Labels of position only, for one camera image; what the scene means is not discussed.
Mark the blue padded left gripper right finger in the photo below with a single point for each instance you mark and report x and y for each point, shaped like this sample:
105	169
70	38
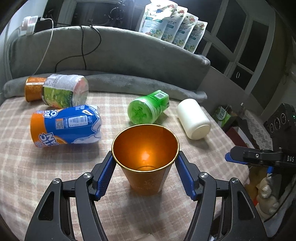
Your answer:
188	174

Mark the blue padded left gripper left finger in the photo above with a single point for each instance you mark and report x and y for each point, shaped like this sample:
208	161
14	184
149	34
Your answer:
103	176

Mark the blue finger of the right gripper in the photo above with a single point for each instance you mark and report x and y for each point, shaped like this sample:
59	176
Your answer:
235	158

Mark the orange gold paper cup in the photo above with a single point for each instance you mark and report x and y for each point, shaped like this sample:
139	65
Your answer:
146	154

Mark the white plastic cup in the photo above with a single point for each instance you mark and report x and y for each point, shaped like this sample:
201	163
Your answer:
193	120

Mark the blue orange label cup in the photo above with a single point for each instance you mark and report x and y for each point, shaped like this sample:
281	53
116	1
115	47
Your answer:
74	125

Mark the green plastic cup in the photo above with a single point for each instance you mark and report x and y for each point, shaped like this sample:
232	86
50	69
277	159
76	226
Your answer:
147	109

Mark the green label clear cup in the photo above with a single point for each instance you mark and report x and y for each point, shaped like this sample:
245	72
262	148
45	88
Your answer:
64	91

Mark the green tissue box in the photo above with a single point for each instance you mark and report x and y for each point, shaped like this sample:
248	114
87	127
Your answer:
224	116

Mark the plaid beige table cloth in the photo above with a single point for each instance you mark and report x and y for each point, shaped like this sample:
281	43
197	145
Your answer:
27	171

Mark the grey fleece blanket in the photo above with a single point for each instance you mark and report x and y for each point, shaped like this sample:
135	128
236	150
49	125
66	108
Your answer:
111	59

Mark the white refill pouch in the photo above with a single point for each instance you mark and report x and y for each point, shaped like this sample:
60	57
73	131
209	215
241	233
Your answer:
174	23
155	18
195	36
185	30

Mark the black power adapter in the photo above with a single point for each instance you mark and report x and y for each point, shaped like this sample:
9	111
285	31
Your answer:
43	24

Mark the white power strip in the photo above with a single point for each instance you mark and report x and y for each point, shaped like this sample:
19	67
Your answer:
29	24

